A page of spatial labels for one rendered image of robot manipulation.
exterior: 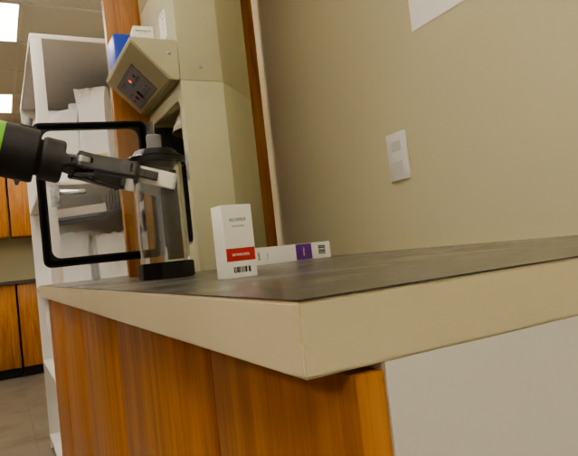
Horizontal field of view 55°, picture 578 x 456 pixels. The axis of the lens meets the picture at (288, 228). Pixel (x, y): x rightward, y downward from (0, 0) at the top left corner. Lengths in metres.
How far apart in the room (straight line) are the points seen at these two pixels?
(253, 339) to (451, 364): 0.11
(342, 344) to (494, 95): 0.91
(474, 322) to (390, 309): 0.06
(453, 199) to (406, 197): 0.15
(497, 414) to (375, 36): 1.18
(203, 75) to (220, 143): 0.17
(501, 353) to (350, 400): 0.11
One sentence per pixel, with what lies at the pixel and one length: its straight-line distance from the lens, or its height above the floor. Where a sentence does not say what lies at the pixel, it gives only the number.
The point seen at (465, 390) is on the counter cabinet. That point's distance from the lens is 0.35.
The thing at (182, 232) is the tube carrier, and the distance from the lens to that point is 1.03.
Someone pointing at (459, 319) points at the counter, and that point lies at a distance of 0.34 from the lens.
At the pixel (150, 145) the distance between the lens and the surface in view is 1.07.
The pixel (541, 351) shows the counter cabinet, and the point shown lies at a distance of 0.39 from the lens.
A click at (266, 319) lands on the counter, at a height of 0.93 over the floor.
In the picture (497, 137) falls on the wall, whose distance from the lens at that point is 1.14.
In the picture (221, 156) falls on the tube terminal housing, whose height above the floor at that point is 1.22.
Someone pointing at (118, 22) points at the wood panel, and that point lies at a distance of 1.85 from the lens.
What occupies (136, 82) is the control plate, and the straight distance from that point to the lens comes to 1.57.
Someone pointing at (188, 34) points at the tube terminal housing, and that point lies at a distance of 1.47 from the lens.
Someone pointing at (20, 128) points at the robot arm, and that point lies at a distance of 1.02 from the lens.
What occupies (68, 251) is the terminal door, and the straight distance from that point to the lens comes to 1.63.
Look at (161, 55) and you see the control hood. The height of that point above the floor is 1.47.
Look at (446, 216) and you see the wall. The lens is 1.24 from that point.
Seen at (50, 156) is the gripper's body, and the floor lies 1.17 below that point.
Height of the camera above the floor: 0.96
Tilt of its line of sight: 2 degrees up
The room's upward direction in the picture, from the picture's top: 6 degrees counter-clockwise
